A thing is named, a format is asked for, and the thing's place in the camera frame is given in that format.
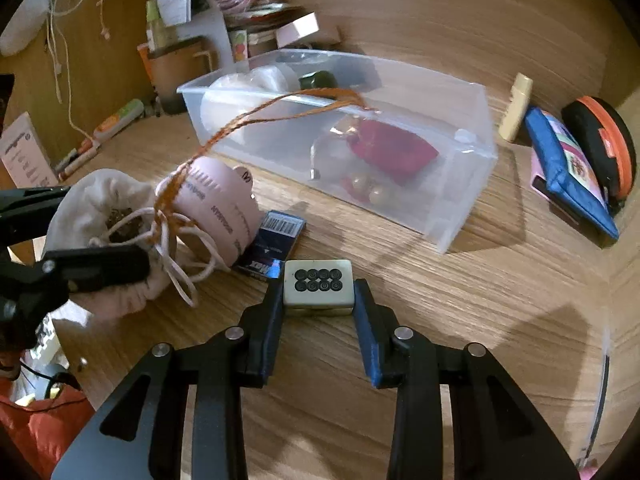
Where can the white pink lip balm stick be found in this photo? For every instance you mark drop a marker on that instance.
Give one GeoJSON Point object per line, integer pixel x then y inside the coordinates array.
{"type": "Point", "coordinates": [80, 165]}

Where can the wooden desktop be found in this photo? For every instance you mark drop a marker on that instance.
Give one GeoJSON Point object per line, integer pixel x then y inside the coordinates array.
{"type": "Point", "coordinates": [500, 310]}

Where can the cream mahjong tile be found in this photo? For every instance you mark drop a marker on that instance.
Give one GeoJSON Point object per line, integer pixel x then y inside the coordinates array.
{"type": "Point", "coordinates": [320, 292]}

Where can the pile of red printed packets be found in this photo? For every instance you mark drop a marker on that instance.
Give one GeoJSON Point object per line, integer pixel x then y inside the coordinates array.
{"type": "Point", "coordinates": [250, 7]}

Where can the cream plastic lighter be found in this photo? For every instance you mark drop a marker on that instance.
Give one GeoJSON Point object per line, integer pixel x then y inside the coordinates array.
{"type": "Point", "coordinates": [515, 110]}

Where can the black orange round case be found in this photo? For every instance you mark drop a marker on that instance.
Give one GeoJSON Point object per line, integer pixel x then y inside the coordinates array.
{"type": "Point", "coordinates": [590, 125]}

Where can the blue printed pouch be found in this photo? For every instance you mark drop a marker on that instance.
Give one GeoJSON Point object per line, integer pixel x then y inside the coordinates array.
{"type": "Point", "coordinates": [565, 160]}

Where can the clear plastic storage box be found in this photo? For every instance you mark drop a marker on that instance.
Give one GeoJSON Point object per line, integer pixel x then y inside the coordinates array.
{"type": "Point", "coordinates": [450, 110]}

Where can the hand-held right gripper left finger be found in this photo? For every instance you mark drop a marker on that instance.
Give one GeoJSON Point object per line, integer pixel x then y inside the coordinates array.
{"type": "Point", "coordinates": [272, 332]}

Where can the white rounded object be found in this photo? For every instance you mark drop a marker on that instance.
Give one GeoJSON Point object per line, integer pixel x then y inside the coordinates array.
{"type": "Point", "coordinates": [22, 25]}

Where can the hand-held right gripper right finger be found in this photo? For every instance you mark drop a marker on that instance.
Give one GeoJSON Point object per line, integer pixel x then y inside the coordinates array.
{"type": "Point", "coordinates": [370, 342]}

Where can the orange box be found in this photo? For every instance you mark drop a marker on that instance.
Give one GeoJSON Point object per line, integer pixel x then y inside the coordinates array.
{"type": "Point", "coordinates": [144, 62]}

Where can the green orange cartoon tube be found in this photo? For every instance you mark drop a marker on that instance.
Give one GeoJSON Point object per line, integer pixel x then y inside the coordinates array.
{"type": "Point", "coordinates": [120, 117]}

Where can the brown ceramic mug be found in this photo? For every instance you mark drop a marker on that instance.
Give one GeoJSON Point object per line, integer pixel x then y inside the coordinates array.
{"type": "Point", "coordinates": [175, 75]}

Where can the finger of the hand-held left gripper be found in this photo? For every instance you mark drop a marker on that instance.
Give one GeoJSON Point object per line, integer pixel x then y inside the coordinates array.
{"type": "Point", "coordinates": [100, 267]}
{"type": "Point", "coordinates": [30, 207]}

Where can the fruit print packet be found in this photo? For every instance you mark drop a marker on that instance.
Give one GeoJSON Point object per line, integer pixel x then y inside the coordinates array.
{"type": "Point", "coordinates": [239, 47]}

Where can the pink cylindrical container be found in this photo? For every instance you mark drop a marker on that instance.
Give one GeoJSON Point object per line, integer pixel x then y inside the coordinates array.
{"type": "Point", "coordinates": [220, 200]}

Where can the blue black small box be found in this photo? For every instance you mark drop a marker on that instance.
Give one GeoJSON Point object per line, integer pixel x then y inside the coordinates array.
{"type": "Point", "coordinates": [275, 252]}

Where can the printed cardboard box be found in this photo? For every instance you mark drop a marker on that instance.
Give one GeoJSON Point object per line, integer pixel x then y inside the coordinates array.
{"type": "Point", "coordinates": [25, 155]}

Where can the red embroidered pouch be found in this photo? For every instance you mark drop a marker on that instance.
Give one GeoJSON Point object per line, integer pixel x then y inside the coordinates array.
{"type": "Point", "coordinates": [395, 150]}

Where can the red orange cloth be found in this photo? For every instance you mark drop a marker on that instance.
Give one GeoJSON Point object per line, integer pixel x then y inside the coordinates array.
{"type": "Point", "coordinates": [35, 435]}

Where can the white round container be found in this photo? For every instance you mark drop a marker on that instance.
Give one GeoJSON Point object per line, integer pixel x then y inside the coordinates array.
{"type": "Point", "coordinates": [225, 100]}

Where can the pink white small box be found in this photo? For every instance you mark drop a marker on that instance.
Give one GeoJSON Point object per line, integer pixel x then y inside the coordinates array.
{"type": "Point", "coordinates": [300, 27]}

